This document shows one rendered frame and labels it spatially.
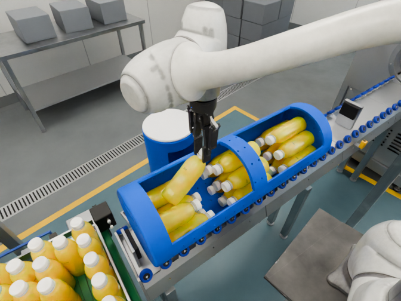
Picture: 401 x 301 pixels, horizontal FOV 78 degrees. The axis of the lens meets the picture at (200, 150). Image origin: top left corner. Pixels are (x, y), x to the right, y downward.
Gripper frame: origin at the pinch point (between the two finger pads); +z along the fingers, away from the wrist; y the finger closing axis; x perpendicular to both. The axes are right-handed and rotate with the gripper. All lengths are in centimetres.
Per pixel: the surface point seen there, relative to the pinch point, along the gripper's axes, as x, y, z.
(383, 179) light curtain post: -116, -33, 64
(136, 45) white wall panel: -121, 353, 107
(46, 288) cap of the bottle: 55, -4, 19
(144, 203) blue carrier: 23.0, -3.4, 6.4
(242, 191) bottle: -11.8, -9.9, 20.5
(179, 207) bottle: 12.9, -5.8, 14.6
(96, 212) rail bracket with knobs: 36, 19, 30
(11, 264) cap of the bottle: 62, 9, 19
